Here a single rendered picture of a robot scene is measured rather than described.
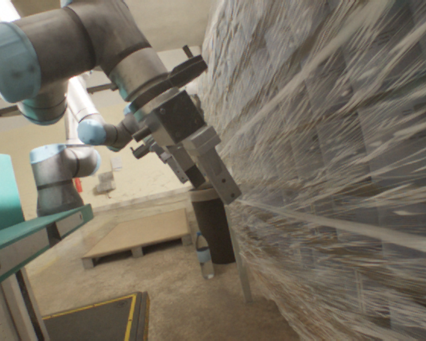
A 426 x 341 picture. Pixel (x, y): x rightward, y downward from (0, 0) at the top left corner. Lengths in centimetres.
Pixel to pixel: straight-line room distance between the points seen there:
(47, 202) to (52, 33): 60
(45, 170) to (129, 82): 57
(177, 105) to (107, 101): 769
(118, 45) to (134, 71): 4
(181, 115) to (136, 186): 716
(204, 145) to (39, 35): 20
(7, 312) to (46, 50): 73
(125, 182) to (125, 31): 722
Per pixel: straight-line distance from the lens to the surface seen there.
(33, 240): 54
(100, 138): 70
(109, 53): 31
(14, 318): 87
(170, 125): 26
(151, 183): 733
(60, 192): 81
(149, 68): 30
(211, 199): 153
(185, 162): 40
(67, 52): 30
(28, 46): 29
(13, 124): 925
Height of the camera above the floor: 77
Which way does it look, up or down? 3 degrees down
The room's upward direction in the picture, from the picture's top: 12 degrees counter-clockwise
